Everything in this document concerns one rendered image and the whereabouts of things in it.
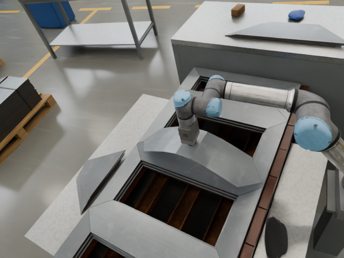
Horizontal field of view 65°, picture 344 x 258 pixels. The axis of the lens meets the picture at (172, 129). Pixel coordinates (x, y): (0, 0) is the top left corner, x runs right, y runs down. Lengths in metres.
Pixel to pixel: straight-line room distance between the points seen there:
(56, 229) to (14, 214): 1.34
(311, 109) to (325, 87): 0.84
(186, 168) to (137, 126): 0.58
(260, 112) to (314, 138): 0.66
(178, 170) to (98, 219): 0.46
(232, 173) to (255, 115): 0.49
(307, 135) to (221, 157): 0.42
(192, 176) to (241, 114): 0.50
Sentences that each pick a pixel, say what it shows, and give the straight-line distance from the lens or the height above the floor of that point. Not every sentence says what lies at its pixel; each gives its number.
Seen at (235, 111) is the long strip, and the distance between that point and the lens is 1.68.
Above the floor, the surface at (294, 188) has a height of 0.68.
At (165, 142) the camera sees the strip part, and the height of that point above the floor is 1.00.
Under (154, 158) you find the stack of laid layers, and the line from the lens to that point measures 1.52.
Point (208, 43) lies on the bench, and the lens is 1.95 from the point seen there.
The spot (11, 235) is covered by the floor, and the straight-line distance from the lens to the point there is 2.86.
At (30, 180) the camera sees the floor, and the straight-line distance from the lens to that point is 3.10.
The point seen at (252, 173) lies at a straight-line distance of 1.32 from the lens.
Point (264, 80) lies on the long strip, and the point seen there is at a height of 0.86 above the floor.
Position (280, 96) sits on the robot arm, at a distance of 1.15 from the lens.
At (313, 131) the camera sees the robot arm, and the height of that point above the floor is 1.28.
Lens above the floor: 2.04
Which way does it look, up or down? 46 degrees down
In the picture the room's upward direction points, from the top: 16 degrees counter-clockwise
